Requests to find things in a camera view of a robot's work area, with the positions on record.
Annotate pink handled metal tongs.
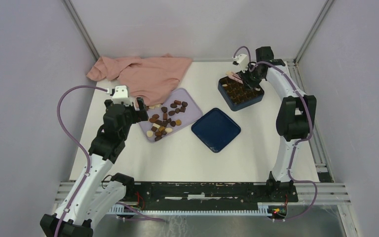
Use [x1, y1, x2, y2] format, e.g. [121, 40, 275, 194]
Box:
[226, 71, 243, 84]

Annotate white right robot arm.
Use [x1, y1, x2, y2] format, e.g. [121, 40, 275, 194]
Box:
[232, 46, 317, 201]

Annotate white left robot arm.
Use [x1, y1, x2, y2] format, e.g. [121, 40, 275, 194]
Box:
[40, 97, 149, 237]

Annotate dark blue chocolate box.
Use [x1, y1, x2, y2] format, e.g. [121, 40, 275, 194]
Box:
[218, 77, 265, 112]

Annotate pink cloth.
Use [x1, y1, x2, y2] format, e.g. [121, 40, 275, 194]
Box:
[86, 54, 192, 106]

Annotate lilac plastic tray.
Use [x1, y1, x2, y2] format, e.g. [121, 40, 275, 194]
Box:
[139, 88, 203, 143]

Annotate dark blue box lid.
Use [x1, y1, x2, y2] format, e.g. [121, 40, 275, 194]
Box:
[191, 108, 241, 153]

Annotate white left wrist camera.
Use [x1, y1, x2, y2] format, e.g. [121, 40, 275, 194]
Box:
[106, 85, 133, 107]

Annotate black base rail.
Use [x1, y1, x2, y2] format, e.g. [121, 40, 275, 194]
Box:
[121, 182, 299, 212]

